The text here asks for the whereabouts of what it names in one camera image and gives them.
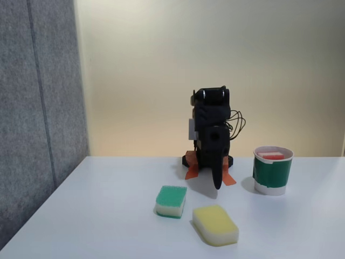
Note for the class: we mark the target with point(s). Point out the orange tape strip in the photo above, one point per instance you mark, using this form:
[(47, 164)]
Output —
[(192, 172), (229, 180)]

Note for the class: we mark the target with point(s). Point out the red and white sponge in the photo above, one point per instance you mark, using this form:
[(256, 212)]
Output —
[(270, 156)]

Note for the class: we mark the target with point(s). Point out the white cup with green tape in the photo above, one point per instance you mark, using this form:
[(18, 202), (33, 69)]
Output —
[(270, 175)]

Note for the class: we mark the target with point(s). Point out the green and white sponge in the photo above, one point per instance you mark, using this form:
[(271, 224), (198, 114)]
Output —
[(171, 201)]

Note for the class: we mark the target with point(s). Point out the grey felt partition panel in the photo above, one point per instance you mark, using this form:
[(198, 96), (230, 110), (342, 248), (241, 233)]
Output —
[(35, 108)]

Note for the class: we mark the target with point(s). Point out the yellow and white sponge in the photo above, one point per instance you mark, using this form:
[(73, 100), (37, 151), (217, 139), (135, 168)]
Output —
[(215, 224)]

